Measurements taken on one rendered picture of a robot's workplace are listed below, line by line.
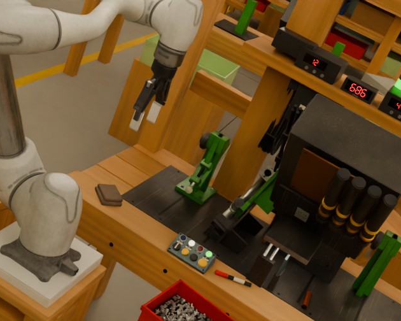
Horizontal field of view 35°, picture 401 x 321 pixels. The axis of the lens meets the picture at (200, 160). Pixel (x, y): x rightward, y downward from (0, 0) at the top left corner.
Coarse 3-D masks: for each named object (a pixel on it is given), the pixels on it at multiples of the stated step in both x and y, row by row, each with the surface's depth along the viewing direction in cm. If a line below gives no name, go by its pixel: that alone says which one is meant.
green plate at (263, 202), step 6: (276, 174) 219; (270, 180) 221; (264, 186) 222; (270, 186) 223; (258, 192) 224; (264, 192) 224; (270, 192) 223; (252, 198) 225; (258, 198) 226; (264, 198) 225; (258, 204) 226; (264, 204) 225; (270, 204) 224; (264, 210) 226; (270, 210) 225
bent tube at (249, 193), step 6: (270, 168) 231; (258, 174) 230; (264, 174) 230; (270, 174) 233; (258, 180) 238; (264, 180) 235; (252, 186) 241; (258, 186) 239; (246, 192) 241; (252, 192) 241; (246, 198) 240; (228, 210) 237; (228, 216) 237
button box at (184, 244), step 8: (176, 240) 220; (184, 240) 220; (192, 240) 220; (168, 248) 218; (192, 248) 219; (176, 256) 218; (184, 256) 217; (200, 256) 218; (192, 264) 216; (208, 264) 216; (200, 272) 216
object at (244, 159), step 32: (320, 0) 234; (320, 32) 237; (192, 64) 265; (256, 96) 255; (288, 96) 249; (160, 128) 277; (256, 128) 258; (224, 160) 268; (256, 160) 262; (224, 192) 272
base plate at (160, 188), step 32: (128, 192) 242; (160, 192) 251; (192, 224) 240; (224, 256) 230; (256, 256) 238; (288, 288) 228; (320, 288) 236; (352, 288) 245; (320, 320) 219; (352, 320) 226; (384, 320) 234
